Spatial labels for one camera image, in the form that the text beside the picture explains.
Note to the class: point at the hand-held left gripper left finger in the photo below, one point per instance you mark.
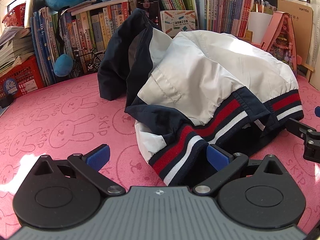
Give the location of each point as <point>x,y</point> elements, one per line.
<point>100,155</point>

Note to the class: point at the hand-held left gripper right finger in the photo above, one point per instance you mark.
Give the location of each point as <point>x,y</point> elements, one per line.
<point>217,155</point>

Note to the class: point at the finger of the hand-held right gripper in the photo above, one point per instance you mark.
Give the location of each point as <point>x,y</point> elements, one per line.
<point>310,142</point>
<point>318,112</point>

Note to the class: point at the white and navy jacket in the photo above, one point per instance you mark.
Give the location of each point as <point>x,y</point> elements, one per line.
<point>200,80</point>

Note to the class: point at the pink rabbit print mat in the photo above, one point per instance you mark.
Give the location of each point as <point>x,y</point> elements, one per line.
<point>62,120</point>

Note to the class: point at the pink model house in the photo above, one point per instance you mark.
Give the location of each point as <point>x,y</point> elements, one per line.
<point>280,37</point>

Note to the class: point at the brown clipboard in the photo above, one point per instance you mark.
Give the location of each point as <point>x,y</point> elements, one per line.
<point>300,22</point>

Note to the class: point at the black model bicycle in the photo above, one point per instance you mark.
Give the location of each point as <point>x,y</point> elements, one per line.
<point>85,62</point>

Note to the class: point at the small black box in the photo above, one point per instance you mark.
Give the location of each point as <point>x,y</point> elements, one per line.
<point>5,102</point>

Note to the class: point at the red plastic crate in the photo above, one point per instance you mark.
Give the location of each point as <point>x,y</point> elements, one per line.
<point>22,77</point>

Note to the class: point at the row of thin blue books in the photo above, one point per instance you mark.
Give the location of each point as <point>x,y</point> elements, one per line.
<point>45,47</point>

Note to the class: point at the row of thick storybooks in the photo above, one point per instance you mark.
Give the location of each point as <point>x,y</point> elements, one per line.
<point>92,30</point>

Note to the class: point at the row of red spine books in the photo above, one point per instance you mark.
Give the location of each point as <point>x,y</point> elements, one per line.
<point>232,12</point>

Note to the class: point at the stack of paper booklets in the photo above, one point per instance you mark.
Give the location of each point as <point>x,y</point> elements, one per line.
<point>15,47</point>

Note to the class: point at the white label printer box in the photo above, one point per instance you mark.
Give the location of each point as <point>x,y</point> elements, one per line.
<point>177,22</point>

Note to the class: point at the black smartphone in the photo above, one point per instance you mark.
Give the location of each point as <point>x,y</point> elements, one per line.
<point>148,10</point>

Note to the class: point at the red mesh basket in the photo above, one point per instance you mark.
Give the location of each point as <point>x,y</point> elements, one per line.
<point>15,15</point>

